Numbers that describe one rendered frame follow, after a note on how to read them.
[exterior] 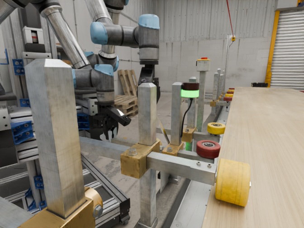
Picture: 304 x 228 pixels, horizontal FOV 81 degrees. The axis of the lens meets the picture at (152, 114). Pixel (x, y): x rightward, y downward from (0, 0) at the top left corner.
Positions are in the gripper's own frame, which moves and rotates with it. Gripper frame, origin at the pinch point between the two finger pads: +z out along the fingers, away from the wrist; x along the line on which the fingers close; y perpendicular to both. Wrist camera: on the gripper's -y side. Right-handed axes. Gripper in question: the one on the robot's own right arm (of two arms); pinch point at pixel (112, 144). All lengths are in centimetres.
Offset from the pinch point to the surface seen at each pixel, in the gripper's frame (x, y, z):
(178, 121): -2.3, -30.1, -14.1
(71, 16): -223, 265, -137
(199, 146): 3.0, -39.2, -7.9
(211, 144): -1.1, -42.6, -7.8
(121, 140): 0.9, -5.7, -3.5
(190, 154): 0.8, -35.8, -3.5
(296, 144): -14, -70, -8
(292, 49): -802, -222, -108
